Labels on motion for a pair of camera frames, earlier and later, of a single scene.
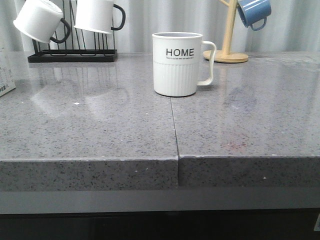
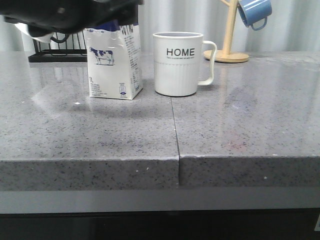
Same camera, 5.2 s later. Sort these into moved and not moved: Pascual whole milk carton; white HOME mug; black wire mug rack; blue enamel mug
Moved: Pascual whole milk carton
Not moved: black wire mug rack; blue enamel mug; white HOME mug
